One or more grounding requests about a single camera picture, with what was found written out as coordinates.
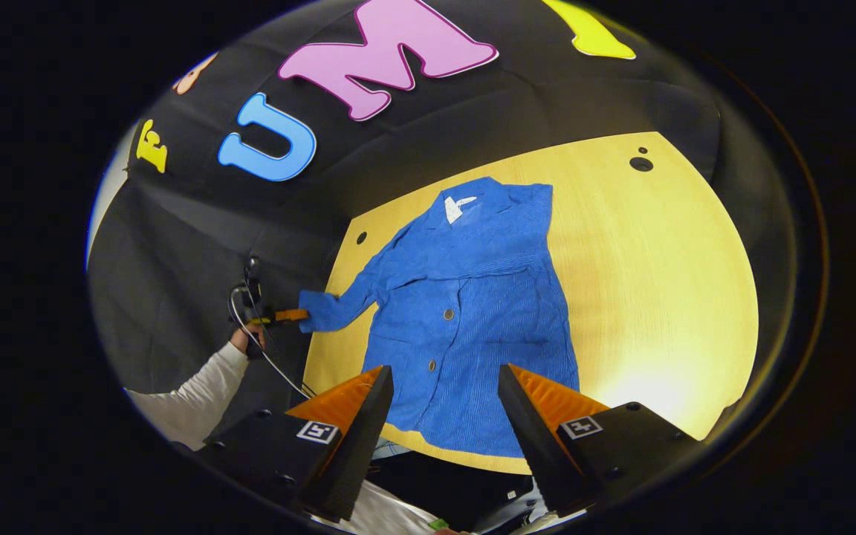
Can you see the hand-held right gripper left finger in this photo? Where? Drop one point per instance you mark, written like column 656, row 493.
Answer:
column 365, row 438

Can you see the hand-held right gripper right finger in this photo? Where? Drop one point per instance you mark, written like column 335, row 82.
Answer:
column 528, row 438

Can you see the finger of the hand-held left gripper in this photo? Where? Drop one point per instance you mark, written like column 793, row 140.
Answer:
column 293, row 315

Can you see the black backdrop cloth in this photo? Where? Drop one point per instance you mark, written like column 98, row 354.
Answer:
column 198, row 245

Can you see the person's white shirt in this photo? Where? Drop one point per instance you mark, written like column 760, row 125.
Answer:
column 391, row 516

